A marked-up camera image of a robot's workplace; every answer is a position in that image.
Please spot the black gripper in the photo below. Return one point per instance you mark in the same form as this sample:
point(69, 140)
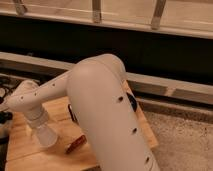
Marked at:
point(73, 117)

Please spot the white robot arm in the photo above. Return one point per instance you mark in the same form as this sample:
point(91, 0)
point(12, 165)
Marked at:
point(94, 87)

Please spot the red-brown marker pen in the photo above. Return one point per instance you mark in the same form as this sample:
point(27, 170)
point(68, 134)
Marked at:
point(77, 143)

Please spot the black round bowl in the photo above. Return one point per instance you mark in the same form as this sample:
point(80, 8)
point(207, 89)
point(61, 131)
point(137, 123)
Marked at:
point(132, 101)

